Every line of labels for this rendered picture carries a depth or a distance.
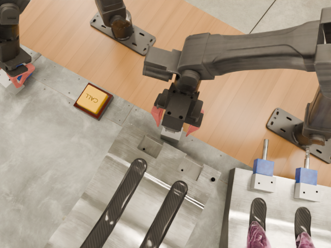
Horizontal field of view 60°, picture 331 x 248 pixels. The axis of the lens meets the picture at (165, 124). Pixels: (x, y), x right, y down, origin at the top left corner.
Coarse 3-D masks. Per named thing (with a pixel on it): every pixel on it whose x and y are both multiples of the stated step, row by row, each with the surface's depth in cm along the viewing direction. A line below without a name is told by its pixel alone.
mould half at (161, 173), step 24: (120, 144) 69; (168, 144) 69; (120, 168) 68; (168, 168) 68; (96, 192) 67; (144, 192) 67; (192, 192) 67; (72, 216) 63; (96, 216) 65; (144, 216) 66; (192, 216) 66; (72, 240) 60; (120, 240) 63; (168, 240) 64
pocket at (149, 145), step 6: (144, 138) 72; (150, 138) 71; (144, 144) 72; (150, 144) 72; (156, 144) 72; (162, 144) 71; (144, 150) 71; (150, 150) 71; (156, 150) 72; (156, 156) 71
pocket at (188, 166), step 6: (186, 156) 70; (186, 162) 71; (192, 162) 71; (198, 162) 70; (180, 168) 71; (186, 168) 71; (192, 168) 71; (198, 168) 71; (186, 174) 70; (192, 174) 70; (198, 174) 70
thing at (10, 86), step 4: (36, 56) 80; (32, 60) 80; (20, 64) 79; (0, 72) 77; (4, 72) 77; (0, 76) 76; (4, 76) 76; (20, 76) 78; (28, 76) 80; (0, 80) 76; (4, 80) 76; (8, 80) 76; (4, 84) 76; (8, 84) 76; (12, 84) 77; (8, 88) 76; (12, 88) 78; (16, 88) 79; (20, 88) 80; (12, 92) 79; (16, 92) 80
